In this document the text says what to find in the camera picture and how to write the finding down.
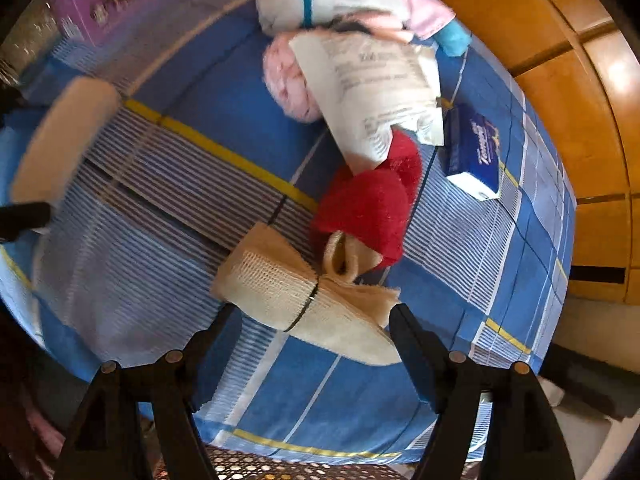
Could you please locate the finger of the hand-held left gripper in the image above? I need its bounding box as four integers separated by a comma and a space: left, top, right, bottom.
0, 85, 26, 128
0, 201, 54, 242

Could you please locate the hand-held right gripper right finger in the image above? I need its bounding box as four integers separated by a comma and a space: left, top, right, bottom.
387, 304, 576, 480

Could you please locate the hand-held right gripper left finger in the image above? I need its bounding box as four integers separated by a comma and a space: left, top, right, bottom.
52, 305, 246, 480

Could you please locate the cream sock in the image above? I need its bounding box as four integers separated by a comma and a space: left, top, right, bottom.
10, 77, 123, 208

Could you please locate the beige mesh cloth bundle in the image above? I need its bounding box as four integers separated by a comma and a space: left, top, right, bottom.
210, 222, 403, 366

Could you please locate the red fuzzy cloth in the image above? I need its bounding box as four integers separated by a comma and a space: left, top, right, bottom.
310, 127, 423, 268

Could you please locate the pink fuzzy towel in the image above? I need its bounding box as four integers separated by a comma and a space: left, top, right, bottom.
262, 30, 333, 123

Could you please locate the white sock bundle blue band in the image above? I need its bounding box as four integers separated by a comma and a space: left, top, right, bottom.
255, 0, 416, 43

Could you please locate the pale pink cloth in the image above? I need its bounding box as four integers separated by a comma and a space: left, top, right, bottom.
395, 0, 456, 41

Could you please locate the perforated metal seat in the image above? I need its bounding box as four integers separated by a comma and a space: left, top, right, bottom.
150, 442, 481, 480

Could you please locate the blue plaid bed sheet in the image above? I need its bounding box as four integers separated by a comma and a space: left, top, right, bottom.
0, 0, 578, 463

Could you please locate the blue tissue pack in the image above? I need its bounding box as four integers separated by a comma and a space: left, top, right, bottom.
442, 104, 506, 203

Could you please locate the wooden wardrobe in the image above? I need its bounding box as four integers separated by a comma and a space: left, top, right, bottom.
405, 0, 640, 306

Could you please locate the light blue plush cloth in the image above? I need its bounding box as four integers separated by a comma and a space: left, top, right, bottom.
345, 0, 473, 58

